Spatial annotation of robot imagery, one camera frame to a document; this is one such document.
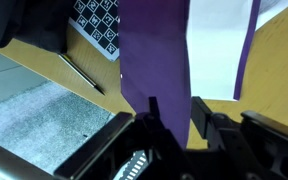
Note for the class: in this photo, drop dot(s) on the purple folder with white inside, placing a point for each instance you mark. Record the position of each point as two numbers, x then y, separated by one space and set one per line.
150 50

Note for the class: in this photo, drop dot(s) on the white paper sheet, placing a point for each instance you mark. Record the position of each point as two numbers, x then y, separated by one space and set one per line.
272 8

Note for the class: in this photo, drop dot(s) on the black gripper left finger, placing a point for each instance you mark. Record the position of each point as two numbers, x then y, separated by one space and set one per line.
157 146

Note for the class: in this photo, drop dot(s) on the black white marker board sheet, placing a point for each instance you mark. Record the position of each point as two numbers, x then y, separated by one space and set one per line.
99 23

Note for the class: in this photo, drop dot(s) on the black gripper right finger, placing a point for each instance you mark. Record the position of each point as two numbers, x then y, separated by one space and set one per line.
237 150

